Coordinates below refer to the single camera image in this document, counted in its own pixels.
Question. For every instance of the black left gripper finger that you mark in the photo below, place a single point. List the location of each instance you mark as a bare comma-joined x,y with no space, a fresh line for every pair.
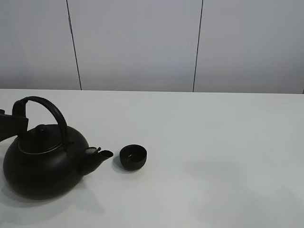
11,125

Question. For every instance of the small black teacup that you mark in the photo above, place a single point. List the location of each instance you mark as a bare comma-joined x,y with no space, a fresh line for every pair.
133,157

